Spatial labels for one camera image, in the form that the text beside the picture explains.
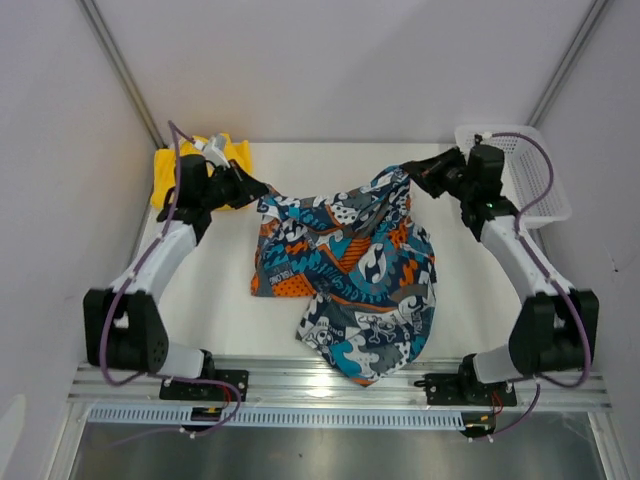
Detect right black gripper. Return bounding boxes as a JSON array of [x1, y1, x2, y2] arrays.
[[403, 147, 476, 202]]

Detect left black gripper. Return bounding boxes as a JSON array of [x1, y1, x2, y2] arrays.
[[200, 159, 271, 212]]

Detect yellow shorts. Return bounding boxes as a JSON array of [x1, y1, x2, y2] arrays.
[[150, 133, 253, 212]]

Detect patterned blue orange shorts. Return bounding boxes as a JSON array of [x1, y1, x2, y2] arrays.
[[251, 166, 437, 387]]

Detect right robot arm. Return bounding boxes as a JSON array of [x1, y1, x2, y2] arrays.
[[401, 143, 599, 404]]

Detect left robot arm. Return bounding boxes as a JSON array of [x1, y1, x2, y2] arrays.
[[83, 154, 269, 400]]

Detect white plastic basket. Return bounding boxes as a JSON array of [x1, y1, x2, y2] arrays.
[[454, 124, 572, 229]]

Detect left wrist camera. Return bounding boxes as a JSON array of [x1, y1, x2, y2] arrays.
[[193, 134, 230, 168]]

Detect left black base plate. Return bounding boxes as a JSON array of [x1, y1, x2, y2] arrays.
[[159, 369, 250, 402]]

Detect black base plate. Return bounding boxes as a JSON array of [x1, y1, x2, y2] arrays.
[[413, 373, 517, 407], [159, 369, 250, 402]]

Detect aluminium mounting rail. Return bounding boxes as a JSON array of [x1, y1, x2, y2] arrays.
[[67, 356, 612, 413]]

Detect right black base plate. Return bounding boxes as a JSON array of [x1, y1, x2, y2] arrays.
[[413, 373, 517, 407]]

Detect right aluminium frame post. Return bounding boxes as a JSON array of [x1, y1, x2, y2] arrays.
[[526, 0, 614, 128]]

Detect aluminium frame post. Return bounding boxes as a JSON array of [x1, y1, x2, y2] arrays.
[[76, 0, 166, 149], [526, 0, 614, 128]]

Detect white slotted cable duct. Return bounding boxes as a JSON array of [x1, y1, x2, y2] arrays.
[[87, 404, 489, 431]]

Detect left aluminium frame post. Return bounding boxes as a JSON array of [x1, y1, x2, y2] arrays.
[[76, 0, 166, 149]]

